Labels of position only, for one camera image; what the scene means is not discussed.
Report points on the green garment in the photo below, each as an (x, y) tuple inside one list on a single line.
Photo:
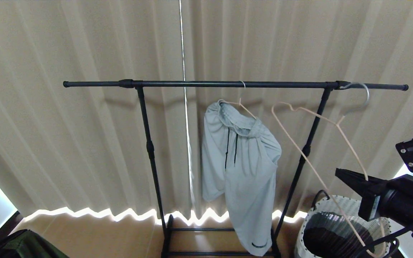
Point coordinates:
[(31, 247)]

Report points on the white laundry basket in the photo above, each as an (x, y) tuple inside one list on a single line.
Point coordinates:
[(321, 215)]

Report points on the pale grey shorts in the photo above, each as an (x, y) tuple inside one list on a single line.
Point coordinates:
[(249, 179)]

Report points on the pink clothes hanger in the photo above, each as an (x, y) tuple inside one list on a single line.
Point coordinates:
[(299, 150), (242, 104)]

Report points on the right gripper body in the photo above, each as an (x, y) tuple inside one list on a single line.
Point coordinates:
[(400, 200)]

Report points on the black clothes rack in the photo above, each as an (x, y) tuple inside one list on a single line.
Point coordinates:
[(228, 84)]

